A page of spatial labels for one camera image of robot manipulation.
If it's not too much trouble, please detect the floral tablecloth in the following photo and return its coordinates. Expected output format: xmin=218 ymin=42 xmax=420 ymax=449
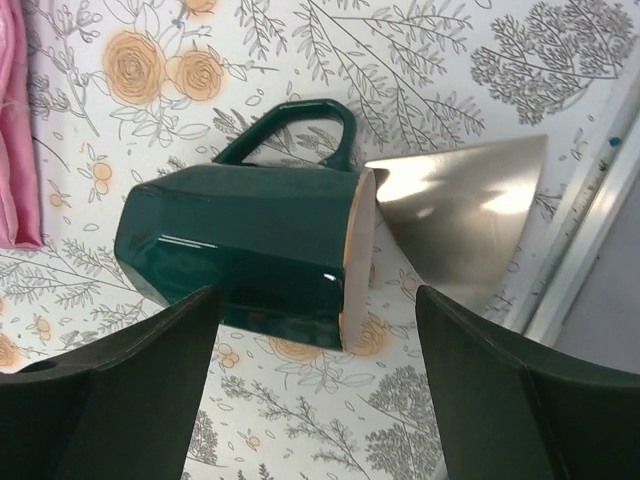
xmin=1 ymin=1 xmax=639 ymax=479

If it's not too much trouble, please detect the aluminium frame rail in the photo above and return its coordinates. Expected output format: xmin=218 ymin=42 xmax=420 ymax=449
xmin=522 ymin=124 xmax=640 ymax=349

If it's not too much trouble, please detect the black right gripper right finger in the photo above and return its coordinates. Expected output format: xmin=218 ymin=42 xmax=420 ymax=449
xmin=416 ymin=285 xmax=639 ymax=479

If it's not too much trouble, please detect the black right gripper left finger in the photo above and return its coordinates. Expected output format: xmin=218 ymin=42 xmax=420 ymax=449
xmin=1 ymin=287 xmax=220 ymax=480

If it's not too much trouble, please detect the pink cloth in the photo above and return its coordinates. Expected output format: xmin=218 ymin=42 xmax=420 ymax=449
xmin=1 ymin=1 xmax=43 ymax=249

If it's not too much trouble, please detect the wooden handled metal spatula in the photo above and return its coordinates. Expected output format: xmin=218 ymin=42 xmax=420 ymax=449
xmin=366 ymin=135 xmax=548 ymax=313

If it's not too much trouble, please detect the dark green mug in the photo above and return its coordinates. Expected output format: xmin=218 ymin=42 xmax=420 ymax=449
xmin=114 ymin=99 xmax=376 ymax=351

